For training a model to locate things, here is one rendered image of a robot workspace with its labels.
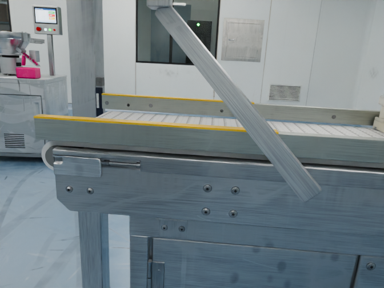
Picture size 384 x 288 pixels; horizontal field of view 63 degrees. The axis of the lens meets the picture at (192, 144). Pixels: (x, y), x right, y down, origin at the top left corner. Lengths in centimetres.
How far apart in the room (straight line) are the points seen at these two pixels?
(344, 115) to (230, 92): 42
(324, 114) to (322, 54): 538
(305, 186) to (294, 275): 29
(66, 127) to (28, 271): 135
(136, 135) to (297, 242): 31
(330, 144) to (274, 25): 539
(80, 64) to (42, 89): 222
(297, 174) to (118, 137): 24
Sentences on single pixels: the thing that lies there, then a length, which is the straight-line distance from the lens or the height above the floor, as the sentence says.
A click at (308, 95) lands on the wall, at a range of 608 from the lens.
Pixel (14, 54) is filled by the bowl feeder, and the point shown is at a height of 95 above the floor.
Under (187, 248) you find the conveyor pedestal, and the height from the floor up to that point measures 70.
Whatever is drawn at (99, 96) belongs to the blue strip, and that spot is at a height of 92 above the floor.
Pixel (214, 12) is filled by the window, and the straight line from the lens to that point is 563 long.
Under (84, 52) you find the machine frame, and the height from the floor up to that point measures 102.
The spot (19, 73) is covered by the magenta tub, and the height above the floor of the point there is 80.
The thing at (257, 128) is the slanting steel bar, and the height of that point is 95.
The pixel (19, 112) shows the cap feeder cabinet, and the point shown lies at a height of 47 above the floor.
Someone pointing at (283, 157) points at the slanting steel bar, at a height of 92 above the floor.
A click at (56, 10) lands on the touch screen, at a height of 135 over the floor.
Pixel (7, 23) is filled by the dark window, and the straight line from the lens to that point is 622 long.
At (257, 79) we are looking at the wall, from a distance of 574.
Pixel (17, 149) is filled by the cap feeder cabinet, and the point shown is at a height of 13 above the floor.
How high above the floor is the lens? 102
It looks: 16 degrees down
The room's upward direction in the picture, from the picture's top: 3 degrees clockwise
